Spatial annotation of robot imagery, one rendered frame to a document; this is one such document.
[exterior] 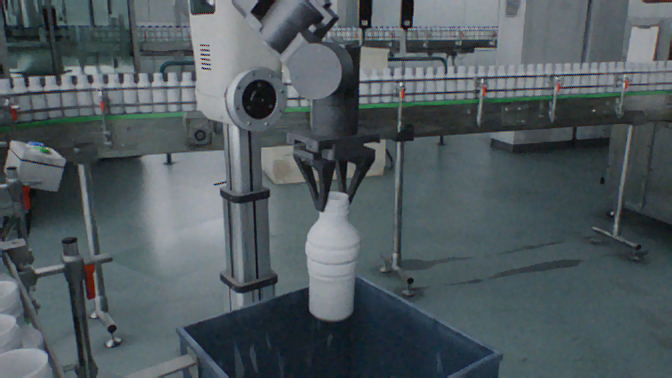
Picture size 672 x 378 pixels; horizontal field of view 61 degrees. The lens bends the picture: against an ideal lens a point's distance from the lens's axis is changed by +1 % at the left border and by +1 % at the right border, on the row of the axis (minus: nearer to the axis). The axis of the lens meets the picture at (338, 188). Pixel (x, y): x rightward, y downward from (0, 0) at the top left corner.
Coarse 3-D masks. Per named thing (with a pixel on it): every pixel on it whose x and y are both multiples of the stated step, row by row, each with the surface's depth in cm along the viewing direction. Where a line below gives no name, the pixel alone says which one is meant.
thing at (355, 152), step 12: (336, 144) 65; (348, 144) 67; (360, 144) 68; (324, 156) 66; (336, 156) 66; (348, 156) 67; (360, 156) 68; (372, 156) 69; (336, 168) 73; (360, 168) 69; (360, 180) 71; (348, 192) 72
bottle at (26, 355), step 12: (24, 348) 34; (0, 360) 33; (12, 360) 34; (24, 360) 34; (36, 360) 34; (0, 372) 33; (12, 372) 34; (24, 372) 34; (36, 372) 32; (48, 372) 33
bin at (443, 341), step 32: (384, 288) 90; (224, 320) 82; (256, 320) 86; (288, 320) 90; (352, 320) 98; (384, 320) 90; (416, 320) 84; (192, 352) 74; (224, 352) 84; (256, 352) 87; (288, 352) 91; (320, 352) 95; (352, 352) 100; (384, 352) 92; (416, 352) 85; (448, 352) 80; (480, 352) 75
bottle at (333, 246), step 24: (336, 216) 70; (312, 240) 71; (336, 240) 70; (360, 240) 72; (312, 264) 71; (336, 264) 70; (312, 288) 73; (336, 288) 71; (312, 312) 74; (336, 312) 72
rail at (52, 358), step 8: (0, 240) 65; (8, 256) 61; (8, 264) 59; (16, 272) 57; (16, 280) 55; (24, 288) 53; (24, 296) 52; (24, 304) 52; (32, 312) 49; (32, 320) 48; (40, 328) 46; (48, 344) 44; (48, 352) 43; (48, 360) 44; (56, 360) 42; (56, 368) 41; (56, 376) 41; (64, 376) 40
